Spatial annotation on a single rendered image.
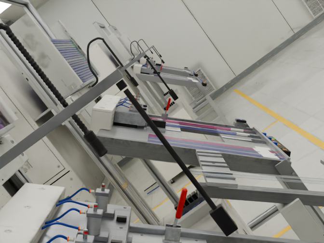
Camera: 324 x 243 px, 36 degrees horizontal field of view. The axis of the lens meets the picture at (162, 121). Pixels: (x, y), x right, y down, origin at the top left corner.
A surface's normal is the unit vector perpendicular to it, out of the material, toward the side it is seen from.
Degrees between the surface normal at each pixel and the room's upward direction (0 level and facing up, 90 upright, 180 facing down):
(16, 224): 43
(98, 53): 90
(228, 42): 90
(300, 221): 90
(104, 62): 90
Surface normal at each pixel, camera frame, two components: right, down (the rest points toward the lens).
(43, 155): 0.00, 0.16
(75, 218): 0.11, -0.98
